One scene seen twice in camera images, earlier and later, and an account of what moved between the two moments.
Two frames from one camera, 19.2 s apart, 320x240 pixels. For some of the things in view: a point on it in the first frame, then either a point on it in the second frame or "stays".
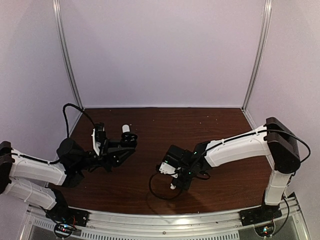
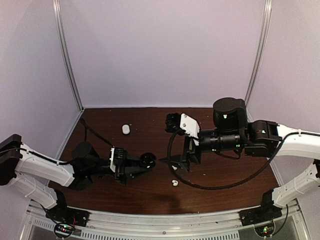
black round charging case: (129, 140) -> (148, 160)
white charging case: (125, 128) stays
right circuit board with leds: (265, 230) stays
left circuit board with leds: (63, 230) stays
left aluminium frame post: (62, 42) stays
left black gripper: (106, 160) -> (123, 171)
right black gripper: (185, 186) -> (190, 152)
